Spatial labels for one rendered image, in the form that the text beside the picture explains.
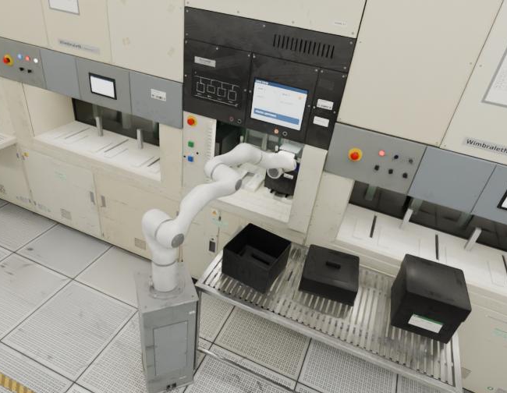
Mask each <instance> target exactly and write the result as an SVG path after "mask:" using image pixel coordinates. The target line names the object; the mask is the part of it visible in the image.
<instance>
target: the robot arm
mask: <svg viewBox="0 0 507 393"><path fill-rule="evenodd" d="M297 158H298V157H297V156H296V155H295V153H293V152H292V153H289V152H287V150H281V151H277V154H267V153H265V152H263V151H262V150H259V149H257V148H256V147H254V146H252V145H250V144H248V143H241V144H239V145H238V146H236V147H235V148H234V149H233V150H231V151H230V152H228V153H227V154H223V155H219V156H217V157H214V158H212V159H210V160H209V161H208V162H207V163H206V165H205V166H204V173H205V175H206V176H207V177H208V178H209V179H211V180H213V181H214V182H213V183H208V184H201V185H199V186H196V187H195V188H193V189H192V190H191V191H190V192H189V193H187V194H186V195H185V197H184V198H183V199H182V201H181V203H180V205H179V216H178V217H177V218H176V219H175V220H173V219H172V218H171V217H169V216H168V215H167V214H166V213H165V212H163V211H161V210H159V209H152V210H149V211H148V212H146V213H145V214H144V216H143V218H142V222H141V227H142V231H143V234H144V237H145V239H146V241H147V244H148V246H149V248H150V250H151V260H152V275H151V276H150V277H149V278H148V279H147V282H146V290H147V292H148V294H149V295H150V296H152V297H154V298H156V299H171V298H173V297H175V296H177V295H178V294H180V293H181V291H182V290H183V287H184V280H183V277H182V276H181V275H180V274H179V273H177V249H176V248H177V247H179V246H180V245H181V244H182V243H183V242H184V240H185V238H186V236H187V233H188V231H189V229H190V226H191V223H192V221H193V220H194V218H195V217H196V216H197V214H198V213H199V212H200V211H201V210H202V209H203V208H204V207H205V206H206V205H207V204H208V203H210V202H211V201H212V200H214V199H217V198H219V197H226V196H230V195H232V194H234V193H236V192H237V191H238V190H239V189H240V187H241V185H242V178H241V176H240V174H239V173H238V172H236V171H235V170H233V169H231V168H230V167H231V166H236V165H242V164H244V163H246V162H247V163H249V164H251V165H254V166H257V167H258V168H262V169H267V173H268V175H269V176H270V177H271V178H273V179H277V178H278V177H279V176H280V175H281V174H282V173H284V172H290V171H292V170H294V169H295V168H296V161H295V160H294V159H297Z"/></svg>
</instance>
